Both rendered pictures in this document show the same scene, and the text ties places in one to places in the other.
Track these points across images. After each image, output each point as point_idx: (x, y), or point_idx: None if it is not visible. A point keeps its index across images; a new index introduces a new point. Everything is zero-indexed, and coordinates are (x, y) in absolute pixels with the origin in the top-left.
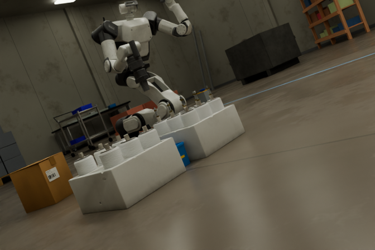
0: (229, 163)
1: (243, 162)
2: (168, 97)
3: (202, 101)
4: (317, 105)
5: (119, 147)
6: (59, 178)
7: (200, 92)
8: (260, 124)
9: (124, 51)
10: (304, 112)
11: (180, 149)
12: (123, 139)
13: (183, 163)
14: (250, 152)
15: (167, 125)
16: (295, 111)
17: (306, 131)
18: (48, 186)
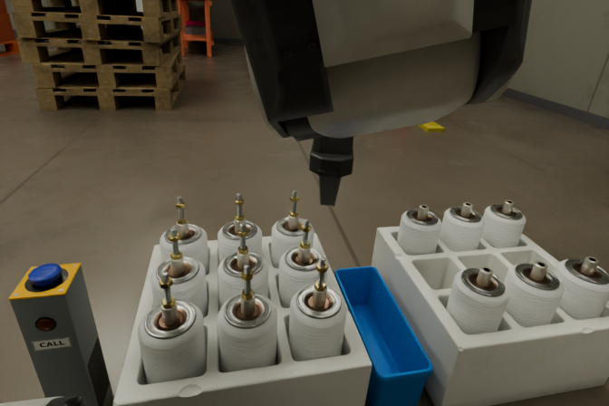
0: (346, 225)
1: (343, 212)
2: (21, 404)
3: (80, 312)
4: (111, 227)
5: (485, 209)
6: None
7: (56, 282)
8: (127, 292)
9: None
10: (144, 230)
11: (350, 278)
12: (471, 268)
13: (352, 300)
14: (314, 219)
15: (324, 281)
16: (96, 255)
17: (267, 195)
18: None
